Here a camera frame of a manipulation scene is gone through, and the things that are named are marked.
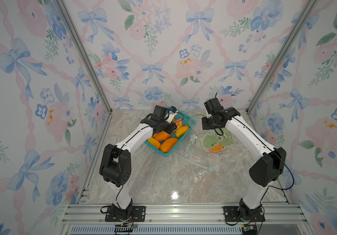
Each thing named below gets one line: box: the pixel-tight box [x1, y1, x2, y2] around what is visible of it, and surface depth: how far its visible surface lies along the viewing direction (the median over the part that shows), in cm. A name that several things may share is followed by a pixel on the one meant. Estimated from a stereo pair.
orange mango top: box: [147, 137, 162, 150], surface depth 99 cm
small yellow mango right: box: [175, 125, 190, 138], surface depth 104 cm
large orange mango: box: [208, 142, 223, 153], surface depth 91 cm
